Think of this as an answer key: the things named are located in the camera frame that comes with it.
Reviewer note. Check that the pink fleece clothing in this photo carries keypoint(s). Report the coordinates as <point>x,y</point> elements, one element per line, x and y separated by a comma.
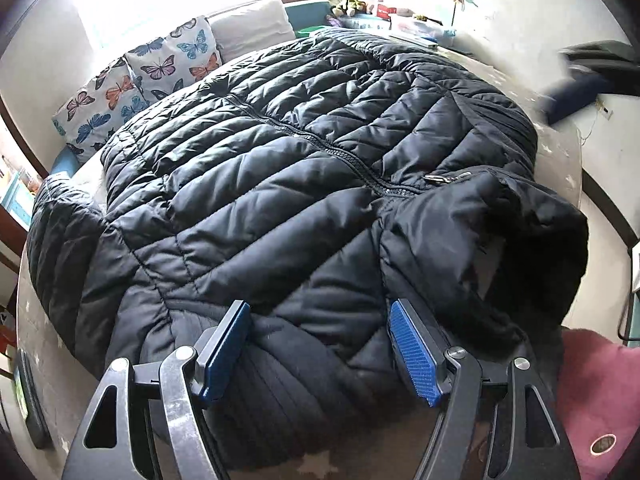
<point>598,400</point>

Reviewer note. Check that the black puffer jacket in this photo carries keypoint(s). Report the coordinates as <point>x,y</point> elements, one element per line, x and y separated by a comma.
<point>319,181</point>

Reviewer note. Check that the brown plush toy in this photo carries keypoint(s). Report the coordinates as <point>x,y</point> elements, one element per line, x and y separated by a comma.
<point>353,7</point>

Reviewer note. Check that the right butterfly pillow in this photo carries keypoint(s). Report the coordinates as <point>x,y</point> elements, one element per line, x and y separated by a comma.
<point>167,64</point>

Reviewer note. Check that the left butterfly pillow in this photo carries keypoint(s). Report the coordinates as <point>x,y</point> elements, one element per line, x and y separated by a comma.
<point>98,109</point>

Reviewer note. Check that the butterfly pillow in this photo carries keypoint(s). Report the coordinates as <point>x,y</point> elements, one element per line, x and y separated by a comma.
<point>98,109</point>
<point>167,64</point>

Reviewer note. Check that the plain white pillow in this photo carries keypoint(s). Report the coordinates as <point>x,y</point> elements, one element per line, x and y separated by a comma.
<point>256,26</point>

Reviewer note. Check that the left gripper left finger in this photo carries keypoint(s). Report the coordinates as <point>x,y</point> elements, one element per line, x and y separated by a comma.
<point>114,439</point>

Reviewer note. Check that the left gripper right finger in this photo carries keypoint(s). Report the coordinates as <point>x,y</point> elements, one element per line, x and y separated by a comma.
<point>526,439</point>

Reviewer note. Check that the red toy box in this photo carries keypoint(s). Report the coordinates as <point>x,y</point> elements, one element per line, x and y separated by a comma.
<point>383,11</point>

